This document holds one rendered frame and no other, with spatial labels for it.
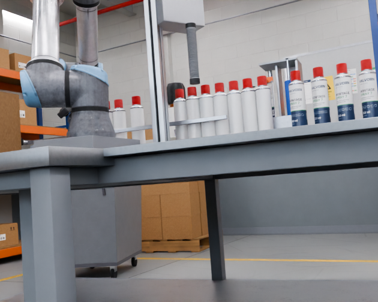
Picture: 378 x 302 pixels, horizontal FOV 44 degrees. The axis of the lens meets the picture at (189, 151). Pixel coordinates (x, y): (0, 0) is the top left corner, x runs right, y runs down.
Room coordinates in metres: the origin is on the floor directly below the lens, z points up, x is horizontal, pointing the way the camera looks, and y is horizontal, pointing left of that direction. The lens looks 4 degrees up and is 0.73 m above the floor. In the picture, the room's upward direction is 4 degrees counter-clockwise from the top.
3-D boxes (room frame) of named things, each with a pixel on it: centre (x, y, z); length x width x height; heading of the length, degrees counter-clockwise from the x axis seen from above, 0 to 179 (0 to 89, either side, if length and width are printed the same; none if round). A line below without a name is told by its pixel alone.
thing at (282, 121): (1.68, -0.35, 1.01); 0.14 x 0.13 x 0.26; 68
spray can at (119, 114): (1.84, 0.26, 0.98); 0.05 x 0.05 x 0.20
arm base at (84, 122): (1.47, 0.30, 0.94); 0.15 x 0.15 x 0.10
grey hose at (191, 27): (1.60, -0.04, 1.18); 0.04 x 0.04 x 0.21
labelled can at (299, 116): (1.57, -0.38, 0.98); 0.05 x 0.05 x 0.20
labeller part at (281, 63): (1.68, -0.35, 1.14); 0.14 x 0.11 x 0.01; 68
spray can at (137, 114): (1.80, 0.19, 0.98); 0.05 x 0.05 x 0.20
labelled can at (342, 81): (1.51, -0.52, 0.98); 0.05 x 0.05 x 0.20
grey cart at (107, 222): (4.23, 0.85, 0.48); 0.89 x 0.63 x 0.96; 170
